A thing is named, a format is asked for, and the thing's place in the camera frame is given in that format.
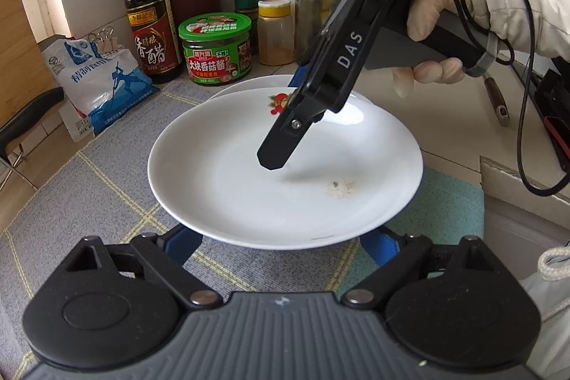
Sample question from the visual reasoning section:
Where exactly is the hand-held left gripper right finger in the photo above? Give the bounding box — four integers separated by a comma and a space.
344, 224, 507, 309

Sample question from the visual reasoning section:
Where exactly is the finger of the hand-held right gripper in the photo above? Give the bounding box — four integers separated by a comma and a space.
257, 88, 330, 171
287, 64, 309, 90

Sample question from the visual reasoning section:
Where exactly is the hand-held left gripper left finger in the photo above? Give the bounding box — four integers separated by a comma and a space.
64, 224, 223, 310

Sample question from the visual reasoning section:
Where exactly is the white plate with two flowers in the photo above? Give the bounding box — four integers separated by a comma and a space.
208, 75, 370, 105

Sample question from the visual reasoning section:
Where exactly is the white floral plate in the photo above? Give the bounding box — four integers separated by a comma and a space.
148, 87, 424, 249

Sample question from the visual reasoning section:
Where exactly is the person's right hand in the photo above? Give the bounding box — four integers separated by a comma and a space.
392, 0, 491, 98

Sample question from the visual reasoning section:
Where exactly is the yellow lid spice jar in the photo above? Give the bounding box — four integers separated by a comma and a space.
257, 0, 295, 66

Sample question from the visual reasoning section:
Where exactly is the clear glass bottle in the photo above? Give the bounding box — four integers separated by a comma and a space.
295, 0, 348, 64

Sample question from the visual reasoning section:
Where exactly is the green lid sauce jar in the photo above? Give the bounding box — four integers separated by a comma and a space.
178, 12, 254, 87

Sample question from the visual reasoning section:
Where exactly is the green lid spice jar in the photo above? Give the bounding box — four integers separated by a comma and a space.
233, 0, 260, 56

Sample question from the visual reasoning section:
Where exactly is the grey teal checked cloth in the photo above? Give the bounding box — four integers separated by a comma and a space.
0, 79, 485, 345

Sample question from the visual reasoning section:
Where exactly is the dark vinegar bottle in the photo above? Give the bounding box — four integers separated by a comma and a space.
125, 0, 183, 84

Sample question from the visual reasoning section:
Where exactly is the white blue salt bag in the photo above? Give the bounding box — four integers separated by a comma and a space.
42, 36, 161, 142

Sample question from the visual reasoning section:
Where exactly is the person's light grey jacket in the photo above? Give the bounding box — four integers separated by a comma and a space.
519, 269, 570, 380

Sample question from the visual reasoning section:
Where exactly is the black appliance with red trim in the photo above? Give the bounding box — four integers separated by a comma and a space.
530, 68, 570, 173

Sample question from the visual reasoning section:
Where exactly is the wooden cutting board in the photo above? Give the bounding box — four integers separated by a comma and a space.
0, 0, 67, 127

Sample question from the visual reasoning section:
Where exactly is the grey wrist strap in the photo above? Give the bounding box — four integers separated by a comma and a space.
465, 32, 500, 79

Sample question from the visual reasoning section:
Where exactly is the wooden handled utensil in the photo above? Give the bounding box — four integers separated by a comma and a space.
483, 75, 511, 127

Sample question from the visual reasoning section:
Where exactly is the black cable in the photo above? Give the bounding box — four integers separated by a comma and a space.
458, 0, 570, 197

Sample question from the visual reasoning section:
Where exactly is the white drawstring cord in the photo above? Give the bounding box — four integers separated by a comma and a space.
537, 246, 570, 287

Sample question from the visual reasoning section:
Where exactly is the black handled kitchen knife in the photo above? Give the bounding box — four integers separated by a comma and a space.
0, 87, 65, 160

